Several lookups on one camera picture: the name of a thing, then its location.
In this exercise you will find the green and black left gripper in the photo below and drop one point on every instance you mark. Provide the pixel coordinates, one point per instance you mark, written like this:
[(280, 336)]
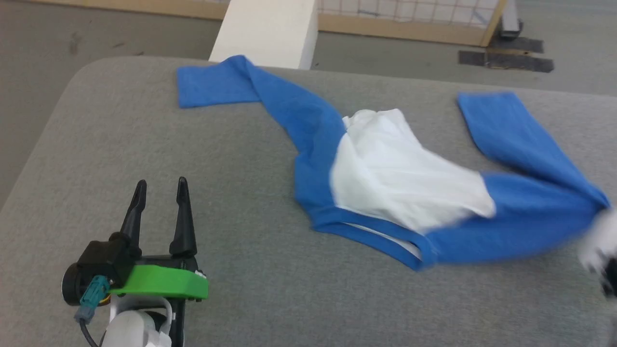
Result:
[(159, 282)]

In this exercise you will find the large black floor tape patch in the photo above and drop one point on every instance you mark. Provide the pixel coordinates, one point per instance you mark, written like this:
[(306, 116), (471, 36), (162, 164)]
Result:
[(506, 61)]

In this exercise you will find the wooden frame with grid mesh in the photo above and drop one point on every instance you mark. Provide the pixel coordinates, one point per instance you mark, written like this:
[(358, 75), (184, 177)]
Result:
[(409, 21)]

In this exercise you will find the small black floor tape patch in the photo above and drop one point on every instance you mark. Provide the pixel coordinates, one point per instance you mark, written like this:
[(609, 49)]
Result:
[(518, 45)]

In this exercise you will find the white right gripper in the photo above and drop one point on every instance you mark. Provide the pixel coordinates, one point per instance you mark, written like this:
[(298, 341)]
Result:
[(599, 243)]

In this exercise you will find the grey metal stand leg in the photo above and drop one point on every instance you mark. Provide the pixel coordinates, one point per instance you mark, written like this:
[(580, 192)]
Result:
[(511, 19)]

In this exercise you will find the white and grey left robot arm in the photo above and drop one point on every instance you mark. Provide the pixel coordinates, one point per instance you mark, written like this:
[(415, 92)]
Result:
[(137, 325)]

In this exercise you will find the white square pillar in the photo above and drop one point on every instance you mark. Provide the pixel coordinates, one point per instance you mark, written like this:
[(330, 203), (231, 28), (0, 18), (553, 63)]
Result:
[(270, 31)]

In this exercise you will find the black wrist camera, teal connector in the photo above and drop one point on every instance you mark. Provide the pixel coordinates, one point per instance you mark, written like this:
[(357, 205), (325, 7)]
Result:
[(99, 267)]

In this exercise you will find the blue and white long-sleeved shirt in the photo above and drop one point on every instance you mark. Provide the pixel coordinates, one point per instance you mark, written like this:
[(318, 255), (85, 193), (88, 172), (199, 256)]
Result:
[(395, 173)]

